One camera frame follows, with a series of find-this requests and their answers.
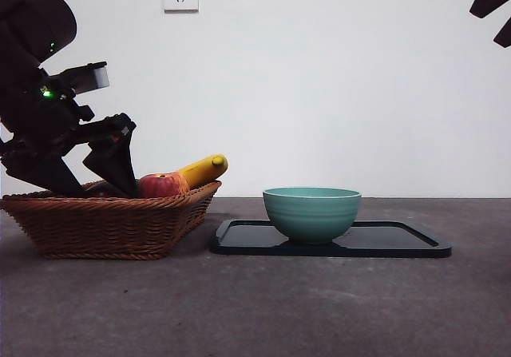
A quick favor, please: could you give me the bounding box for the dark purple plum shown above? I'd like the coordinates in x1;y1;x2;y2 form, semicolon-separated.
82;180;121;197

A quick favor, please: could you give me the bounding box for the teal ribbed bowl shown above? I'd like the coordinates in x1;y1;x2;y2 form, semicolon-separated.
262;187;362;246

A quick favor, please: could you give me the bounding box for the red apple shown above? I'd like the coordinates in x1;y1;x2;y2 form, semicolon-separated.
138;173;181;199

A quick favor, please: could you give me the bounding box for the brown wicker basket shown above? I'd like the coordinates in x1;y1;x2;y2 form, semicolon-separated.
0;180;223;260

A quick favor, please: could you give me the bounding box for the yellow banana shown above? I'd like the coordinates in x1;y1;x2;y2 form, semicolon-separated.
175;153;230;191

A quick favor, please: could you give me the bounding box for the black rectangular tray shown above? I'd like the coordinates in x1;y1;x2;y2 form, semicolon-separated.
210;219;454;259

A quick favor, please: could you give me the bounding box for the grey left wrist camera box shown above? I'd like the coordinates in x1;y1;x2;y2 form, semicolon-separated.
46;61;110;95

